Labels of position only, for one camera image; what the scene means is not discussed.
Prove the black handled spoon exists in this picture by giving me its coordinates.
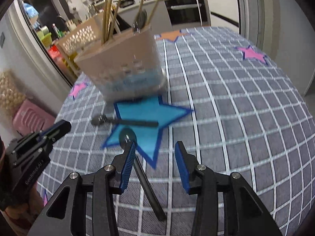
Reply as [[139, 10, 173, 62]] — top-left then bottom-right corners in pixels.
[[91, 114, 158, 128], [119, 127, 167, 222]]

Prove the beige plastic utensil holder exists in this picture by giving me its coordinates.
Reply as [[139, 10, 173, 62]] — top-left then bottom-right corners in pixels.
[[74, 26, 167, 102]]

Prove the wooden chopstick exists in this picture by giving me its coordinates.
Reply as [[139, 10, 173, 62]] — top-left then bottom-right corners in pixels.
[[145, 0, 160, 26], [101, 0, 108, 45], [108, 0, 121, 40], [105, 0, 112, 42]]

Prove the person left hand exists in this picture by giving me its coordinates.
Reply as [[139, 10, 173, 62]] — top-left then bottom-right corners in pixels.
[[1, 186, 44, 235]]

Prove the pink plastic stool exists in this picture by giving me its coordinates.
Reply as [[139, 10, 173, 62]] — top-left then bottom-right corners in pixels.
[[12, 100, 55, 136]]

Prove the grey checkered tablecloth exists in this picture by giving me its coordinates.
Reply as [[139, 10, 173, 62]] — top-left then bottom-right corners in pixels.
[[36, 26, 315, 236]]

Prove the beige flower pattern cart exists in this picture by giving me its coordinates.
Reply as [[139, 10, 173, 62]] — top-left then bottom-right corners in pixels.
[[56, 12, 104, 77]]

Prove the spoon in holder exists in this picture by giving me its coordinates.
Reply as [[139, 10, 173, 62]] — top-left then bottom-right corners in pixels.
[[132, 0, 147, 33]]

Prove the black wok on stove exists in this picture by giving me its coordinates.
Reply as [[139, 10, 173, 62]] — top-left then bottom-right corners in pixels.
[[118, 0, 135, 8]]

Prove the black built-in oven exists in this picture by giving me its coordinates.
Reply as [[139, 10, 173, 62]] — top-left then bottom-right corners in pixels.
[[164, 0, 209, 25]]

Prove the white refrigerator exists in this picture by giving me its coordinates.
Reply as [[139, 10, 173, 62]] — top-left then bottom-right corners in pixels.
[[207, 0, 240, 33]]

